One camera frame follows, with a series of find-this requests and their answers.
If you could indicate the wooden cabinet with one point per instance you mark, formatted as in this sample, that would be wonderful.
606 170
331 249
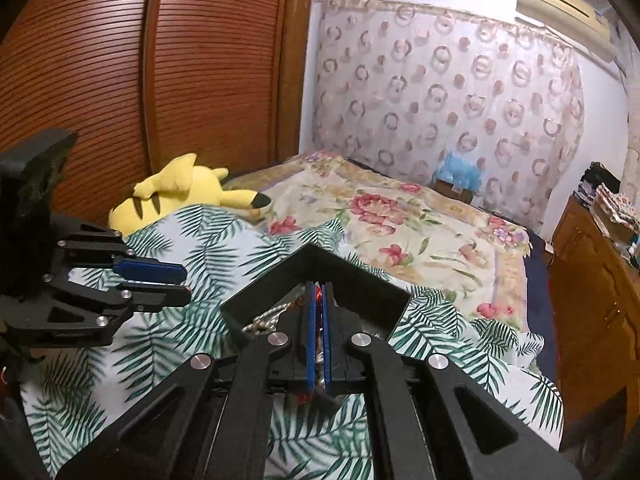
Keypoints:
595 310

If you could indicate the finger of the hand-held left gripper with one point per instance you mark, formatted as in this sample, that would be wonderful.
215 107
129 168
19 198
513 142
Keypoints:
165 298
150 270

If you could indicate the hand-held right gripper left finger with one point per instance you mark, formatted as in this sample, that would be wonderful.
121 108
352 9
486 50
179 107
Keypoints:
311 340

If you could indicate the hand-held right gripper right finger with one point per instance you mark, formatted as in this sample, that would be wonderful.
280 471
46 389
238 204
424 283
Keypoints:
328 340

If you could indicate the brown louvered wardrobe door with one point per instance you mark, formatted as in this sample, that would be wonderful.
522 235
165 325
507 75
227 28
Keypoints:
215 60
75 70

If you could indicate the blue plush toy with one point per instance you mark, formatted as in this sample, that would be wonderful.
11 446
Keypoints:
460 175

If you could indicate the navy bed sheet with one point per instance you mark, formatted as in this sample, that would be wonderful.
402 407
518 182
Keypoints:
540 300

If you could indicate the circle pattern curtain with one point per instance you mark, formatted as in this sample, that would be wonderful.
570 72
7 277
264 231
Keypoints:
440 100

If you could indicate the cream wall air conditioner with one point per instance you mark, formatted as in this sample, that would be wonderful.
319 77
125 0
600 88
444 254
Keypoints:
560 5

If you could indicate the floral blanket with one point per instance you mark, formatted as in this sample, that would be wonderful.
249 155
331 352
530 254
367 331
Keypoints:
400 230

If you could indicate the yellow plush toy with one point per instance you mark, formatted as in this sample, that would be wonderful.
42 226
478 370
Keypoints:
190 180

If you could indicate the stack of patterned fabric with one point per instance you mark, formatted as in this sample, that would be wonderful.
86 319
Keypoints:
617 210

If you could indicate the black square box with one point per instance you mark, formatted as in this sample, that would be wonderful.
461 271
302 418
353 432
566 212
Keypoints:
350 280

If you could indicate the stack of dark clothes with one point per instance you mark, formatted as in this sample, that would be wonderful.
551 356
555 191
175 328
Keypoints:
597 180

